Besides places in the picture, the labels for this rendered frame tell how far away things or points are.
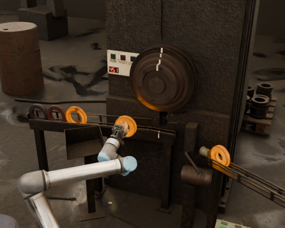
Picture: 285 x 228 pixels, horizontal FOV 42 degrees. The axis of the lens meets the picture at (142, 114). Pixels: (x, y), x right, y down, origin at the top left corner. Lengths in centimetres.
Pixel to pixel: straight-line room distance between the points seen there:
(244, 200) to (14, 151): 231
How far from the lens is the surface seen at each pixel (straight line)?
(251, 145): 410
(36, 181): 208
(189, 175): 265
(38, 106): 319
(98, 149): 272
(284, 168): 384
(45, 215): 222
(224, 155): 245
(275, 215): 325
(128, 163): 218
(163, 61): 246
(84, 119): 298
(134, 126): 251
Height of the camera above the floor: 205
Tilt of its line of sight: 27 degrees down
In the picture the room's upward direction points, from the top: 1 degrees clockwise
